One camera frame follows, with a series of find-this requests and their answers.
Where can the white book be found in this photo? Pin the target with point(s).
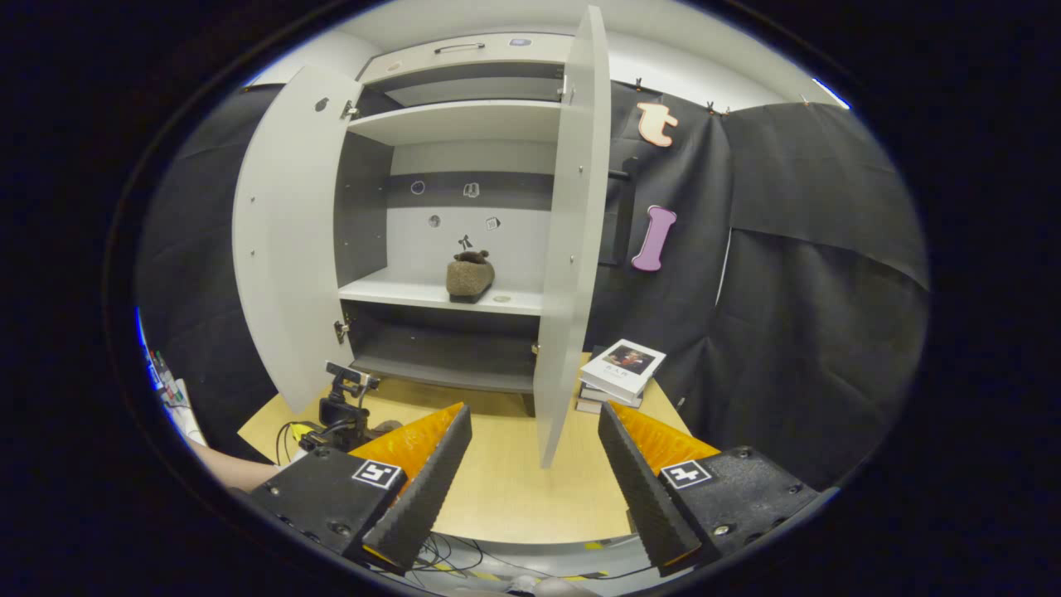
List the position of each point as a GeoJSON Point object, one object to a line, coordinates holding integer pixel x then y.
{"type": "Point", "coordinates": [626, 369]}

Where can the white cabinet door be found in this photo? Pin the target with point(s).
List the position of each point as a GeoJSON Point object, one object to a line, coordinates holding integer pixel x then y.
{"type": "Point", "coordinates": [572, 249]}
{"type": "Point", "coordinates": [290, 249]}

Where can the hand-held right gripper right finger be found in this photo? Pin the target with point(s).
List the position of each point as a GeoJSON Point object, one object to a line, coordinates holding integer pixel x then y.
{"type": "Point", "coordinates": [642, 497]}

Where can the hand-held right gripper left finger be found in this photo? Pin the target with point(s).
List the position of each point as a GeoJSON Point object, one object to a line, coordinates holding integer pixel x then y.
{"type": "Point", "coordinates": [427, 497]}

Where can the white cabinet drawer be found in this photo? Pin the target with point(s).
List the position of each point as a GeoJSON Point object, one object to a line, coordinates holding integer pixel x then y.
{"type": "Point", "coordinates": [497, 56]}

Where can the black backdrop cloth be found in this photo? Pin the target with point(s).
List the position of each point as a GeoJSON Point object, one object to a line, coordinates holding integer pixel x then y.
{"type": "Point", "coordinates": [812, 332]}

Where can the white shoe cabinet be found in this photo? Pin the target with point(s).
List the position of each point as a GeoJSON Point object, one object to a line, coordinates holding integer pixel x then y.
{"type": "Point", "coordinates": [518, 249]}

